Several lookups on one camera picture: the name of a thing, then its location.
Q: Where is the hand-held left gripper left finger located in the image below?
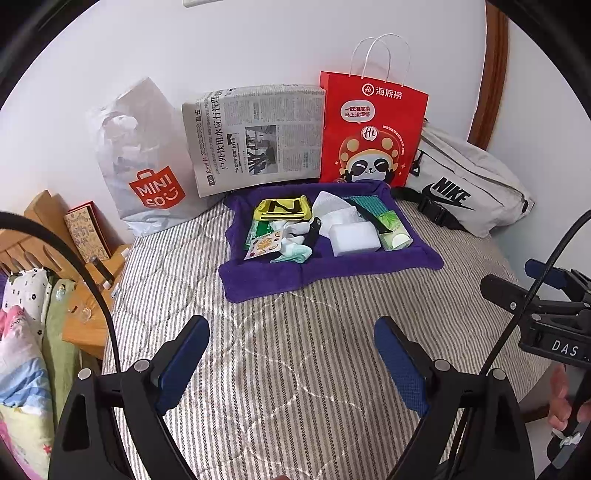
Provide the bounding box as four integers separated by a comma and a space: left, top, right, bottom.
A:
48, 315, 211, 480

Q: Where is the white sock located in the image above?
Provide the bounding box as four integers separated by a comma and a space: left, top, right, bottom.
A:
271, 220, 315, 252

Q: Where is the wooden door frame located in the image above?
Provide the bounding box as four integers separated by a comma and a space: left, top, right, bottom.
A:
467, 4, 509, 148

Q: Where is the yellow pouch with black straps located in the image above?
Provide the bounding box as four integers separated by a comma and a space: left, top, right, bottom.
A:
253, 196, 325, 246

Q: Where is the purple towel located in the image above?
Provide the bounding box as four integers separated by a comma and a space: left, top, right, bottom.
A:
219, 180, 444, 303

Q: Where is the white floral pillow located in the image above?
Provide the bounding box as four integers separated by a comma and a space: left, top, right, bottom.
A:
0, 268, 51, 324

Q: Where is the wooden headboard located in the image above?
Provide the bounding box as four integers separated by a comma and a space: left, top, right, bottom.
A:
0, 189, 77, 278

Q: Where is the colourful floral quilt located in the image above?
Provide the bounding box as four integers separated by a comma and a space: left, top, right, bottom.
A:
0, 305, 63, 480

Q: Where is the wooden bedside table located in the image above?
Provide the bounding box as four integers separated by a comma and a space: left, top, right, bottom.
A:
60, 244, 132, 361

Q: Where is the white sponge block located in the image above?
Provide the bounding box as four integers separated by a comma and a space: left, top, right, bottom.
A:
330, 222, 382, 256

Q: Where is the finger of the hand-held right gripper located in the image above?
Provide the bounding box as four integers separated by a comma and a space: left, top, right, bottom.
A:
480, 274, 539, 317
526, 259, 591, 303

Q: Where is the green wet wipes pack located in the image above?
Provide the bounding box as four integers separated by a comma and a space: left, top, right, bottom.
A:
373, 210, 413, 251

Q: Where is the grey waist bag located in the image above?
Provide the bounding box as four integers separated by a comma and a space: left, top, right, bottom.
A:
392, 117, 536, 238

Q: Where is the folded newspaper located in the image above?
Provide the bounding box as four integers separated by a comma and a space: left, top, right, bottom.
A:
181, 85, 326, 198

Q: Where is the striped bed quilt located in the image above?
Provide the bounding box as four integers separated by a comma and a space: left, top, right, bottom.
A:
99, 187, 555, 480

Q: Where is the light green cloth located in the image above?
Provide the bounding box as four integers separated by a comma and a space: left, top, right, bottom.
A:
271, 244, 314, 265

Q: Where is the green cardboard box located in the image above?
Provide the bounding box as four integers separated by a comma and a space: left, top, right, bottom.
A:
248, 216, 280, 245

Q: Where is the patterned cover book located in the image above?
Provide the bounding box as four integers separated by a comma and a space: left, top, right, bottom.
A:
64, 200, 113, 264

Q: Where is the small black tool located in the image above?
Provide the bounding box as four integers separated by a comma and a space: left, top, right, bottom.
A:
92, 256, 115, 289

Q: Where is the teal striped cloth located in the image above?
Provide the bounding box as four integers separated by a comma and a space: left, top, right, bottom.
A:
344, 196, 385, 219

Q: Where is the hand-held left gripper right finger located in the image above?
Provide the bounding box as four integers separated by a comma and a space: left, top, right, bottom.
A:
374, 316, 536, 480

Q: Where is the light green blanket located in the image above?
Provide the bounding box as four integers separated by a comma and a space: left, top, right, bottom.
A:
41, 277, 83, 398

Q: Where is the person's right hand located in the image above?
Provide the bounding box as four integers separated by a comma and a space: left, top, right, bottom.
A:
549, 364, 583, 432

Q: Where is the white plastic shopping bag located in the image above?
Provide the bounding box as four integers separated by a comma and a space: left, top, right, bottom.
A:
85, 78, 213, 238

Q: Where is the black cable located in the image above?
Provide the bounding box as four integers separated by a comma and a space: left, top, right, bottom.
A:
0, 211, 123, 374
478, 213, 587, 377

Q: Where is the fruit print packet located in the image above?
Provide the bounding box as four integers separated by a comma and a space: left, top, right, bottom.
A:
244, 231, 283, 260

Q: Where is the red paper bag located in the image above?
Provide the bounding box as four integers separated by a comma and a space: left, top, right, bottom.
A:
318, 33, 429, 189

